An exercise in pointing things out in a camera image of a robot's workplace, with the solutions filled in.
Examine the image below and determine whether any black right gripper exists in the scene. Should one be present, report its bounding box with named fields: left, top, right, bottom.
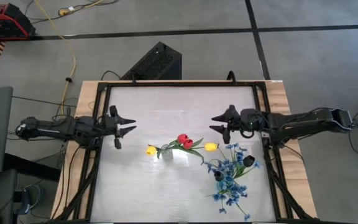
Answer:
left=208, top=104, right=262, bottom=145

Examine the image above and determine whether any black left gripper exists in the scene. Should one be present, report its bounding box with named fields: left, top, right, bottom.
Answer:
left=99, top=105, right=138, bottom=151

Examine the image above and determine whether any yellow artificial tulip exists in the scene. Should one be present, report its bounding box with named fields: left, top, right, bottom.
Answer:
left=170, top=142, right=220, bottom=154
left=145, top=144, right=169, bottom=158

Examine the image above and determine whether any red artificial tulip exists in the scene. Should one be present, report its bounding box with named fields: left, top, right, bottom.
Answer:
left=169, top=138, right=205, bottom=163
left=167, top=133, right=190, bottom=152

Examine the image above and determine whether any black artificial tulip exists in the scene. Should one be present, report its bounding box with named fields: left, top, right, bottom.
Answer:
left=228, top=154, right=256, bottom=182
left=213, top=170, right=226, bottom=183

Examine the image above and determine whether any blue artificial flower bunch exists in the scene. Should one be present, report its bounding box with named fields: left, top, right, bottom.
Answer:
left=203, top=142, right=262, bottom=222

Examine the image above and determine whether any clear cut-glass vase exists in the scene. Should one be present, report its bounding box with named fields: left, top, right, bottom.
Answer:
left=161, top=144, right=175, bottom=161

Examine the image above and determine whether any black computer tower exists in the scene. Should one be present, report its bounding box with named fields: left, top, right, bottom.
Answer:
left=119, top=41, right=183, bottom=81

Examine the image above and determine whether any black floor beam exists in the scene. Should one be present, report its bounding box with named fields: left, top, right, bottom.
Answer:
left=3, top=152, right=62, bottom=183

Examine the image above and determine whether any blue grey floor device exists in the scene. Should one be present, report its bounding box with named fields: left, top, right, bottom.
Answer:
left=19, top=184, right=45, bottom=215

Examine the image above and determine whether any short black cable loop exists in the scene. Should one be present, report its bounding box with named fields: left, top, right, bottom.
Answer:
left=226, top=70, right=237, bottom=85

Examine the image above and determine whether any black aluminium table frame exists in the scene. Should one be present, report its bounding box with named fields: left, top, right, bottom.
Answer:
left=53, top=80, right=316, bottom=224

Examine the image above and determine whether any long yellow floor cable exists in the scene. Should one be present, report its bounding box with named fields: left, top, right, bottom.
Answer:
left=32, top=0, right=78, bottom=116

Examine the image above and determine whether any yellow plug extension cord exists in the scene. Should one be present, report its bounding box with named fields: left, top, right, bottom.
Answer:
left=57, top=0, right=106, bottom=17

